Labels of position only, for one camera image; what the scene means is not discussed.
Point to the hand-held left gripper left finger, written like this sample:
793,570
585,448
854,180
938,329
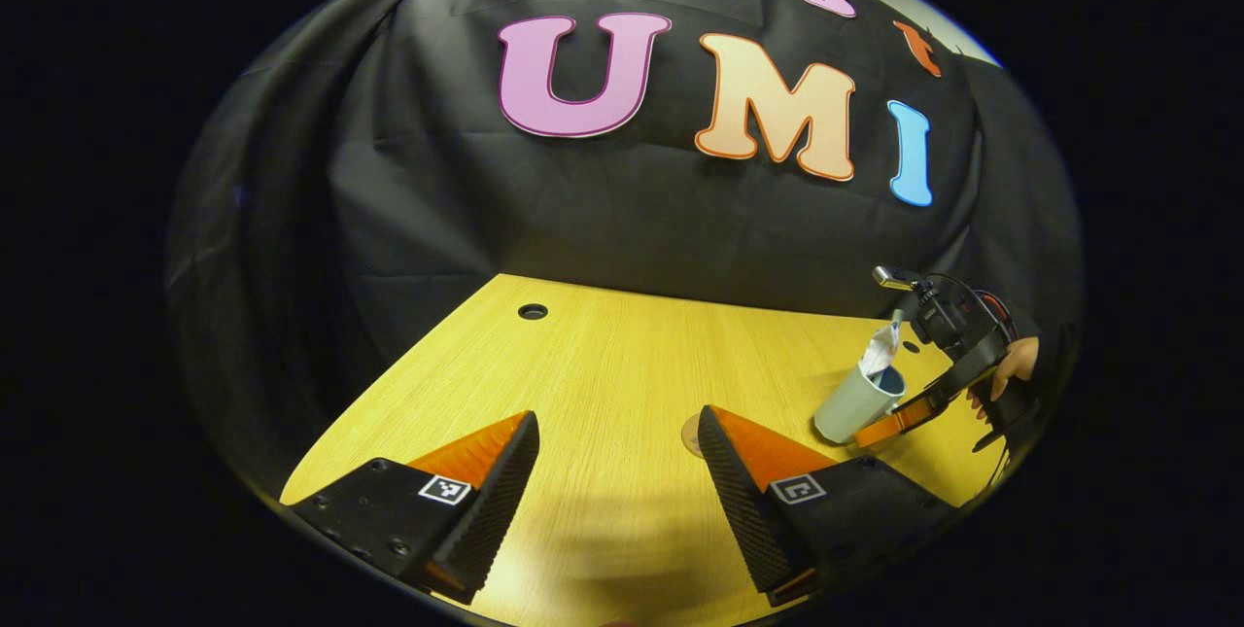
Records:
501,501

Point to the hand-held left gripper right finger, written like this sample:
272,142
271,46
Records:
734,501

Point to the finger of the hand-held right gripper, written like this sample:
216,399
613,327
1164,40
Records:
938,392

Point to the white toothpaste tube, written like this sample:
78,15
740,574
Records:
880,350

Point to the round cork coaster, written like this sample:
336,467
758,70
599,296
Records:
690,435

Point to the wooden desktop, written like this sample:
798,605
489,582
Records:
603,384

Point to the black backdrop cloth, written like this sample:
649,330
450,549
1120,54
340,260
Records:
583,209

